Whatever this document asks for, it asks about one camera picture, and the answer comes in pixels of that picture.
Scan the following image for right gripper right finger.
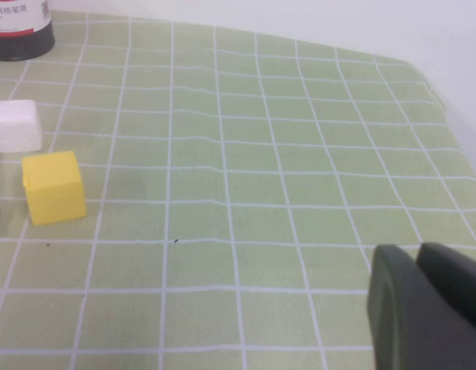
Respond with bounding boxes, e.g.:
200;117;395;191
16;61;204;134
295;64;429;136
416;241;476;335

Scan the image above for white cube block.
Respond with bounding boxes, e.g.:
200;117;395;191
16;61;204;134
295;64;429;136
0;99;44;153

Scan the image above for yellow cube block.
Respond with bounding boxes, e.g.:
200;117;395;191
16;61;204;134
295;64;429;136
22;150;88;227

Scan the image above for black mesh pen holder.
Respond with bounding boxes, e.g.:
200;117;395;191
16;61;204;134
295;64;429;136
0;0;56;62

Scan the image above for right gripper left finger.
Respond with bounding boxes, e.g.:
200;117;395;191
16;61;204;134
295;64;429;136
367;244;476;370

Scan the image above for green checked tablecloth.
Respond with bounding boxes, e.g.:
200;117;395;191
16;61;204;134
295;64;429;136
0;9;476;370

